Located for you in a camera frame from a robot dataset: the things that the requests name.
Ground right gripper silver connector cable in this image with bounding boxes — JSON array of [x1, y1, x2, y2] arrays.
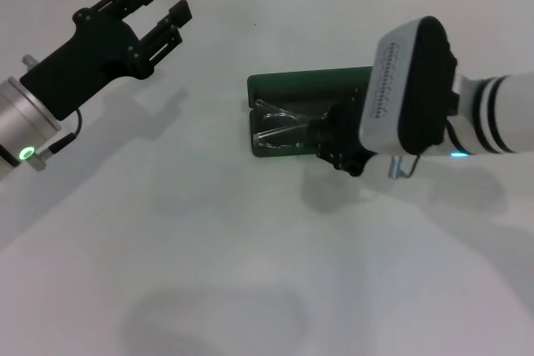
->
[[387, 153, 421, 180]]

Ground left arm plug black cable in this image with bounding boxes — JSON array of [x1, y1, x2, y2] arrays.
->
[[23, 108, 83, 173]]

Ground clear white glasses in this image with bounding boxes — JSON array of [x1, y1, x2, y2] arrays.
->
[[251, 98, 322, 151]]

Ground green glasses case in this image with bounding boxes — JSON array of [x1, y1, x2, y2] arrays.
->
[[246, 65, 375, 160]]

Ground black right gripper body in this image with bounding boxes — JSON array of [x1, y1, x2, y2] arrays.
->
[[328, 94, 371, 170]]

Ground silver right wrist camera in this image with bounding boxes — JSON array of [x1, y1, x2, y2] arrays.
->
[[359, 16, 460, 156]]

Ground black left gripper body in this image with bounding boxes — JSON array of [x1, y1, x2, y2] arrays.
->
[[18, 7, 154, 122]]

